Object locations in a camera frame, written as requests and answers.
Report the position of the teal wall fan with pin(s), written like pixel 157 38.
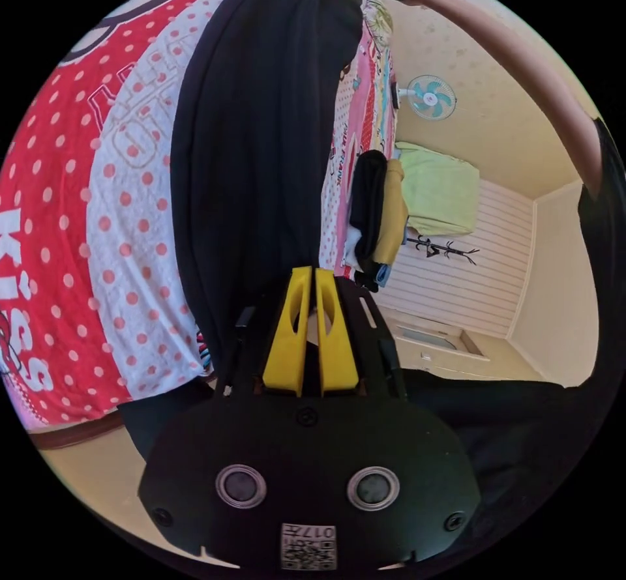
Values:
pixel 430 97

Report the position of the pile of clothes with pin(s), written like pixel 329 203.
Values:
pixel 376 208

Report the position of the lime green curtain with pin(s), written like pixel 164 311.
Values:
pixel 440 189

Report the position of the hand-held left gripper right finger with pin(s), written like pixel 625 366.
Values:
pixel 338 355

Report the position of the person's body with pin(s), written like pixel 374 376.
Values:
pixel 548 423

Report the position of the person's right forearm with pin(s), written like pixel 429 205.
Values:
pixel 513 67

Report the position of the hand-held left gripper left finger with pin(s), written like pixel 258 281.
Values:
pixel 282 350

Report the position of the black coat rack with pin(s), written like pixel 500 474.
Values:
pixel 442 249

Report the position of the black pants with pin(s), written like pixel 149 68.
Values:
pixel 259 150

